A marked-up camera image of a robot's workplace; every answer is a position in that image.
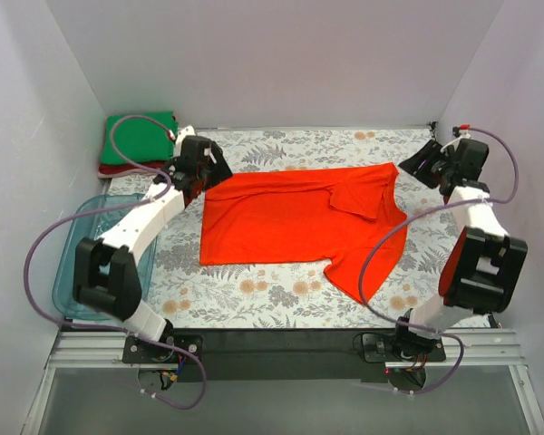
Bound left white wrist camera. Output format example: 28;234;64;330
167;125;196;148

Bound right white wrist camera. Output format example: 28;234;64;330
441;124;471;156

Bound orange t-shirt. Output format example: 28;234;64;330
199;163;407;302

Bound folded green t-shirt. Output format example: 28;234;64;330
99;111;179;166

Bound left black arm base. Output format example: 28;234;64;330
121;334;203;364

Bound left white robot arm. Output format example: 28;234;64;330
73;134;232;363

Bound aluminium frame rail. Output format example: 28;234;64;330
23;328;544;434

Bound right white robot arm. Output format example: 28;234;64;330
392;137;528;361

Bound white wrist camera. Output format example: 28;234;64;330
167;125;196;148
441;124;471;156

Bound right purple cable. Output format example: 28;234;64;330
358;128;520;396

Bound purple cable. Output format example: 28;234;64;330
358;128;520;396
23;114;208;411

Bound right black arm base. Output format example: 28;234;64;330
352;333;446;363

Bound clear teal plastic bin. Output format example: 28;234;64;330
51;193;161;323

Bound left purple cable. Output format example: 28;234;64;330
23;114;208;411

